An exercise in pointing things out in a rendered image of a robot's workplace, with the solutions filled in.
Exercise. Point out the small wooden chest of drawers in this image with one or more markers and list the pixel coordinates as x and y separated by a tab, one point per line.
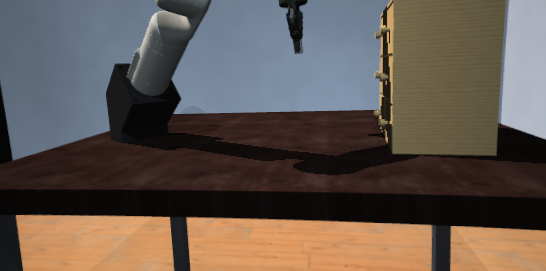
447	57

